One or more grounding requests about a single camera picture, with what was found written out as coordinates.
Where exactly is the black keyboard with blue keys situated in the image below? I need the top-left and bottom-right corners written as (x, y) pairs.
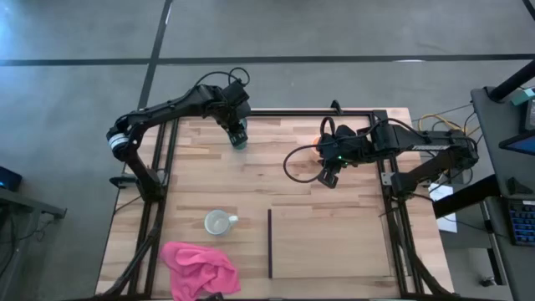
top-left (507, 199), bottom-right (535, 247)

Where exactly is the black desk beam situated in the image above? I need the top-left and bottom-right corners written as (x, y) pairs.
top-left (432, 173), bottom-right (502, 219)

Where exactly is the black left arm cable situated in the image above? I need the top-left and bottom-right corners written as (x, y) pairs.
top-left (194, 66), bottom-right (251, 91)

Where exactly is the black pole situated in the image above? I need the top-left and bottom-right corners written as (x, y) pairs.
top-left (487, 58), bottom-right (535, 104)

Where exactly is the small teal box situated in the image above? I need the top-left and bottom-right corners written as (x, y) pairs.
top-left (509, 86), bottom-right (535, 107)

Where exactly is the teal faceted plastic cup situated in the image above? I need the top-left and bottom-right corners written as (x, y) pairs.
top-left (229, 118), bottom-right (251, 151)

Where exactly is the black computer box blue light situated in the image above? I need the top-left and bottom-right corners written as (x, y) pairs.
top-left (0, 166), bottom-right (23, 192)

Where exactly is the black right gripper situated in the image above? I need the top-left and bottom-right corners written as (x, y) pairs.
top-left (315, 124), bottom-right (375, 190)

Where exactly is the white speckled ceramic mug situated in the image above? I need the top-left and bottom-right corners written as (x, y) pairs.
top-left (203, 209), bottom-right (240, 237)

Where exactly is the black metal table frame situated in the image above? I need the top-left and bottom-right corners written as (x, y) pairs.
top-left (94, 106), bottom-right (455, 301)

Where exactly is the grey side desk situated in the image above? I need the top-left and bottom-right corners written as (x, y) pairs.
top-left (471, 85), bottom-right (535, 301)

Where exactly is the tablet with blue screen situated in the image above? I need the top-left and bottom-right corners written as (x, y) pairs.
top-left (498, 131), bottom-right (535, 157)

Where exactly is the yellow cable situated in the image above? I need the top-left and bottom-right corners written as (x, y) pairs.
top-left (417, 112), bottom-right (467, 134)

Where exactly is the pink cloth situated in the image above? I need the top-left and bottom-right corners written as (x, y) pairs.
top-left (160, 241), bottom-right (242, 301)

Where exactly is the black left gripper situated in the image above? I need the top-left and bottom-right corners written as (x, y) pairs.
top-left (212, 80), bottom-right (253, 146)

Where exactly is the white paper sheet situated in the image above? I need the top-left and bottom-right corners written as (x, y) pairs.
top-left (428, 182), bottom-right (459, 234)

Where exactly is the small mug with orange interior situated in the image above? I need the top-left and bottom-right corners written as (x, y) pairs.
top-left (310, 134), bottom-right (324, 159)

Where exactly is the neighbouring robot station table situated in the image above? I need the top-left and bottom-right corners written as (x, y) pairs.
top-left (0, 186), bottom-right (68, 293)

